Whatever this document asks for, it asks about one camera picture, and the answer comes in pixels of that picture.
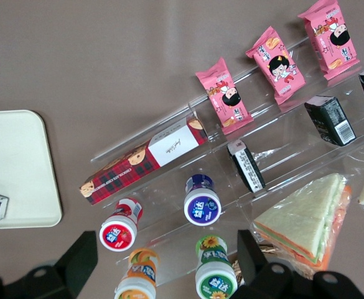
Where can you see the blue blueberry gum bottle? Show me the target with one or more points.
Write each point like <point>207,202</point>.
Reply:
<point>202,207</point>

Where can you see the clear acrylic tiered shelf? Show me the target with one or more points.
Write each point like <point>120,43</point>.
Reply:
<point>293,149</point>

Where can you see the cream plastic tray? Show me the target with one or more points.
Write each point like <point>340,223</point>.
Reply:
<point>16,162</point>

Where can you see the red plaid cookie box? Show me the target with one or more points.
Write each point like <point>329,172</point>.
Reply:
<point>132,171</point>

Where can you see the green gum bottle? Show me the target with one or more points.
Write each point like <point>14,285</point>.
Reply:
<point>214,274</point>

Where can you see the red strawberry gum bottle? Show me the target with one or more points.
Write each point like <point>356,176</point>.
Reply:
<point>119,232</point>

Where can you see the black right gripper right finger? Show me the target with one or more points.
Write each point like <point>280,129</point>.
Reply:
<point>253,264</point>

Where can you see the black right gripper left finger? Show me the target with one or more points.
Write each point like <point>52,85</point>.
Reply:
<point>76,264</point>

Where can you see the pink cartoon snack packet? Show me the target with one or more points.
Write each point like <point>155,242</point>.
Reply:
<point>331,37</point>
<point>278,68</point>
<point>228,96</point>

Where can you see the orange citrus gum bottle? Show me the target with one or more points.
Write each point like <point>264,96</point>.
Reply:
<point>138,277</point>

